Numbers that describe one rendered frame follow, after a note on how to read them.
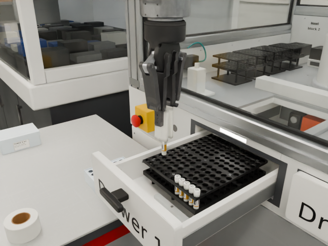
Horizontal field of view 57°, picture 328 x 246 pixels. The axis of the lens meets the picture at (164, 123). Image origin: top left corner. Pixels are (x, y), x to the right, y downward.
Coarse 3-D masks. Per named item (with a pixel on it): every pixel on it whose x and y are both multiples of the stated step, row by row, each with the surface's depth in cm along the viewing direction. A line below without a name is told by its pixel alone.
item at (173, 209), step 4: (156, 196) 65; (160, 196) 65; (156, 200) 66; (160, 200) 64; (164, 200) 64; (164, 204) 63; (168, 204) 63; (172, 204) 63; (168, 208) 62; (172, 208) 62; (176, 208) 62; (172, 212) 61; (176, 212) 61; (180, 212) 61; (176, 216) 61; (180, 216) 60; (184, 216) 60; (180, 220) 60; (184, 220) 59
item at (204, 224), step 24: (168, 144) 77; (120, 168) 70; (144, 168) 74; (264, 168) 75; (240, 192) 59; (264, 192) 64; (192, 216) 62; (216, 216) 56; (240, 216) 61; (192, 240) 53
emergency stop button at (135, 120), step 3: (132, 117) 95; (135, 117) 94; (138, 117) 94; (132, 120) 95; (135, 120) 94; (138, 120) 94; (132, 123) 96; (135, 123) 94; (138, 123) 94; (135, 126) 95; (138, 126) 95
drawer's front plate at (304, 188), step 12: (300, 180) 59; (312, 180) 57; (300, 192) 59; (312, 192) 57; (324, 192) 55; (288, 204) 62; (300, 204) 60; (312, 204) 58; (324, 204) 56; (288, 216) 63; (312, 216) 59; (324, 216) 57; (312, 228) 59; (324, 228) 57; (324, 240) 58
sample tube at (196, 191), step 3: (195, 189) 57; (198, 189) 57; (195, 192) 57; (198, 192) 57; (195, 195) 57; (198, 195) 57; (198, 201) 58; (195, 204) 58; (198, 204) 58; (195, 207) 58; (198, 207) 58
